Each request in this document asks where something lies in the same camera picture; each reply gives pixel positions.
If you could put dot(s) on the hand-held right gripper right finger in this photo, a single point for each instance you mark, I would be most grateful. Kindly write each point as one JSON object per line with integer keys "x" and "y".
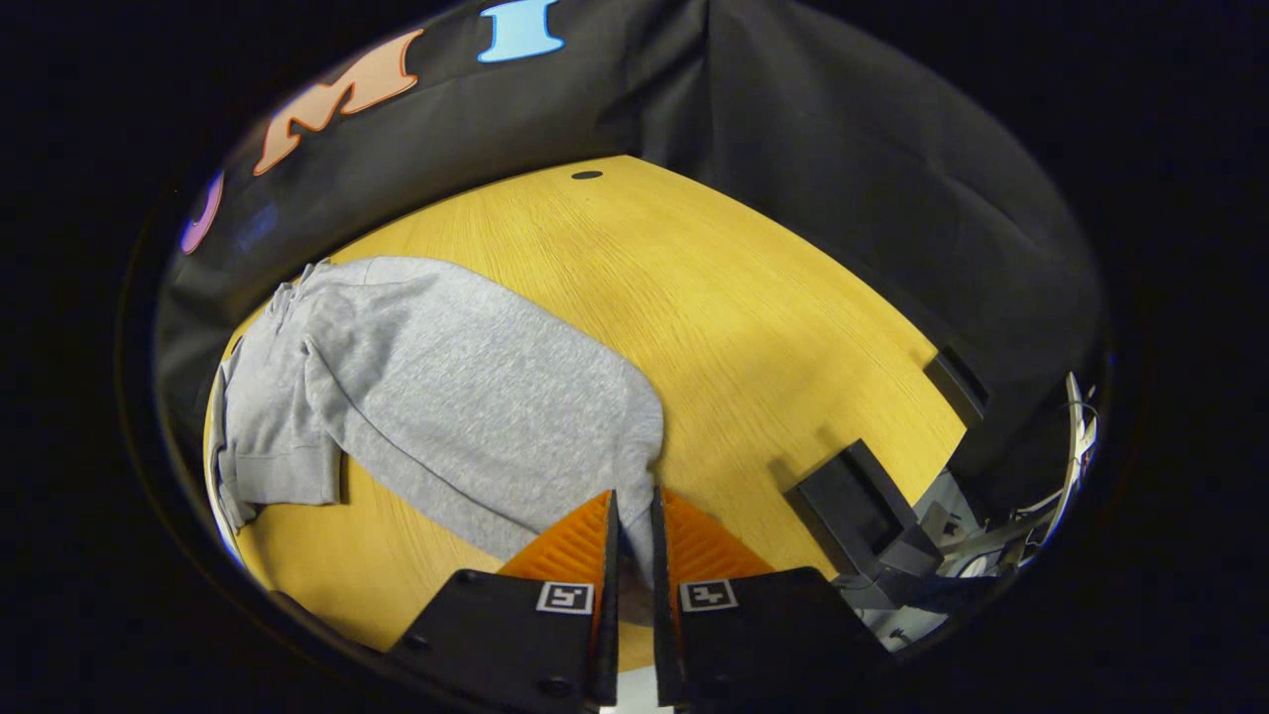
{"x": 659, "y": 595}

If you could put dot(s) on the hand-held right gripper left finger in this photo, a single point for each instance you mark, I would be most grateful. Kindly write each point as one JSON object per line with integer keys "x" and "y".
{"x": 610, "y": 595}

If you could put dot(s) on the grey sweatshirt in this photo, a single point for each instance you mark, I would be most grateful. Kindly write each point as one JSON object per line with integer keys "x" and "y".
{"x": 446, "y": 397}

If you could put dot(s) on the black holder block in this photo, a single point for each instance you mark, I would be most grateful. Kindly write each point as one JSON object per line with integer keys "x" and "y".
{"x": 858, "y": 506}

